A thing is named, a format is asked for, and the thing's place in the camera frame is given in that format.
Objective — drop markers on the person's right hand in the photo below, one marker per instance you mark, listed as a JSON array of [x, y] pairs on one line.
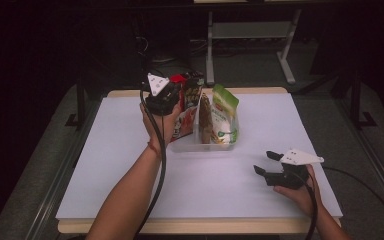
[[305, 198]]

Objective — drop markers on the gold brown food packet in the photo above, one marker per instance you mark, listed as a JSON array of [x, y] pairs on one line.
[[205, 123]]

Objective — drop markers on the white table mat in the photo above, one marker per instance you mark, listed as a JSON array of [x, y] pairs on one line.
[[213, 186]]

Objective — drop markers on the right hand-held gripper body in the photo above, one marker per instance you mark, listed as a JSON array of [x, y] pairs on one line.
[[288, 180]]

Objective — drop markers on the white metal stand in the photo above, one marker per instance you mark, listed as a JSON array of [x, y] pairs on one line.
[[250, 30]]

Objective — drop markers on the red and black food packet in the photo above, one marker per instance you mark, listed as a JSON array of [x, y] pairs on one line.
[[190, 113]]

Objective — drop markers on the wooden table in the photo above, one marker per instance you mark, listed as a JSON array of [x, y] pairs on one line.
[[213, 225]]

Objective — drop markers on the person's left hand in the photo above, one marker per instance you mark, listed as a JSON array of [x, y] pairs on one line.
[[168, 128]]

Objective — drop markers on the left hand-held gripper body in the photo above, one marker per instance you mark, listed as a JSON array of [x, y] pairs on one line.
[[161, 101]]

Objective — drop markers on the black metal frame stand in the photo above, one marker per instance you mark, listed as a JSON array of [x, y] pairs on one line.
[[80, 106], [356, 100]]

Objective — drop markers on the white and green food packet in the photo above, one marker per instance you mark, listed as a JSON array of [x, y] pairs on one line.
[[223, 126]]

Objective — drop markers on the aluminium side rail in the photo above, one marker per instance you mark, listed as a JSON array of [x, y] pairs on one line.
[[376, 160], [60, 180]]

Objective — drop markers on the clear plastic container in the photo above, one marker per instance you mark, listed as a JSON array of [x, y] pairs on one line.
[[190, 145]]

